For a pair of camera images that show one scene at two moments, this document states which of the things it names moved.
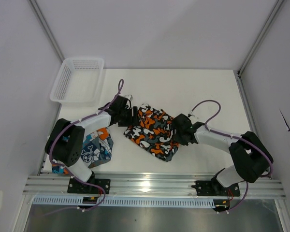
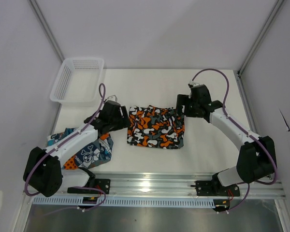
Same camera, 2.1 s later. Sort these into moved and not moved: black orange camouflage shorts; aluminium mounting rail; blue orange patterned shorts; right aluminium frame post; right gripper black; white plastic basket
Moved: black orange camouflage shorts; right gripper black
Not moved: white plastic basket; blue orange patterned shorts; aluminium mounting rail; right aluminium frame post
